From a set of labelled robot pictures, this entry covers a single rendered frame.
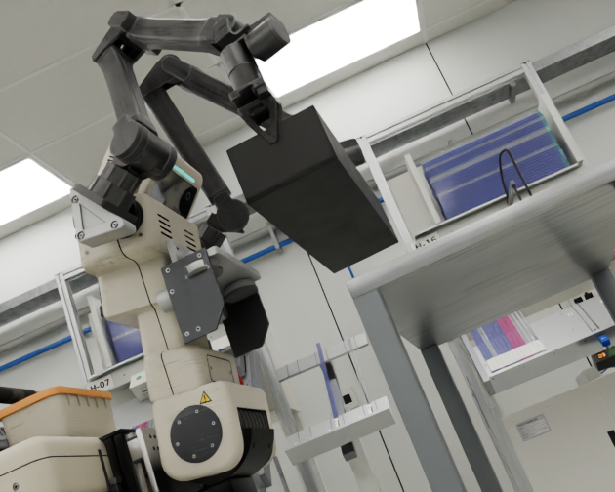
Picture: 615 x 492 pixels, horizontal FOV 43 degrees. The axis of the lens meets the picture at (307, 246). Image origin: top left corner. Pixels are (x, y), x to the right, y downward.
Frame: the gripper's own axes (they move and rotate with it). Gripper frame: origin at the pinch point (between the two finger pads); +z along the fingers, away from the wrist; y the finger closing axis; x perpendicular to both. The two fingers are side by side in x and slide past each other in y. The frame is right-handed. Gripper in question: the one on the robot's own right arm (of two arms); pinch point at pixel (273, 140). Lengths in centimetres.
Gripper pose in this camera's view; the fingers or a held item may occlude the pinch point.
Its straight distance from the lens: 134.8
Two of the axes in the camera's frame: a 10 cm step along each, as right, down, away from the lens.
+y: 2.9, 2.5, 9.2
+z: 3.7, 8.6, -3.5
